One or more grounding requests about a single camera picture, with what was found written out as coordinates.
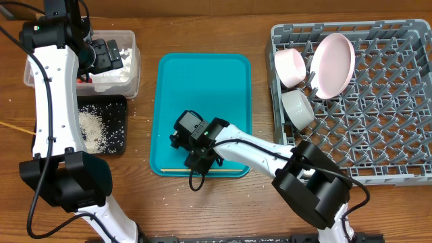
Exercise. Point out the grey dishwasher rack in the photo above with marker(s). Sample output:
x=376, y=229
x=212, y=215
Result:
x=378, y=130

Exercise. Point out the clear plastic bin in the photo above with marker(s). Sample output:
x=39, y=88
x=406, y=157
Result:
x=125, y=39

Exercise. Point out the large white plate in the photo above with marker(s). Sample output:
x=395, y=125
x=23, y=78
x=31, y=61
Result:
x=333, y=66

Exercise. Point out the white tissue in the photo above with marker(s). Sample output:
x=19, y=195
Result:
x=107, y=80

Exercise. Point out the grey bowl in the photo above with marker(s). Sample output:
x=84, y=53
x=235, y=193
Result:
x=298, y=109

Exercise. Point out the black tray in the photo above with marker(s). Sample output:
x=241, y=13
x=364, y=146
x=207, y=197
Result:
x=71, y=128

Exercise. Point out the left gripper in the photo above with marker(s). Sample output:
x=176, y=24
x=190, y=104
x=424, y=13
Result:
x=106, y=63

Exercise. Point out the teal serving tray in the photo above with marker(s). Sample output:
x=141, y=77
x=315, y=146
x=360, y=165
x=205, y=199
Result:
x=211, y=84

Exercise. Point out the red snack wrapper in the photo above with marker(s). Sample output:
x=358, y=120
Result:
x=81, y=80

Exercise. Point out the pink bowl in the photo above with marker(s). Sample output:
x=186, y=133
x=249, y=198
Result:
x=290, y=67

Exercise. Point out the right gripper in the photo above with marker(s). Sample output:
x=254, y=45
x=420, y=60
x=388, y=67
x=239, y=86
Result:
x=203, y=160

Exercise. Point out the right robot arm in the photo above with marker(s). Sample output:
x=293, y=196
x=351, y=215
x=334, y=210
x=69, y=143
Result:
x=312, y=185

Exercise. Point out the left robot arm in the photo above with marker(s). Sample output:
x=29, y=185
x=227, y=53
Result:
x=61, y=51

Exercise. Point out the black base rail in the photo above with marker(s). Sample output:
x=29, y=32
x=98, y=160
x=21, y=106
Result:
x=295, y=238

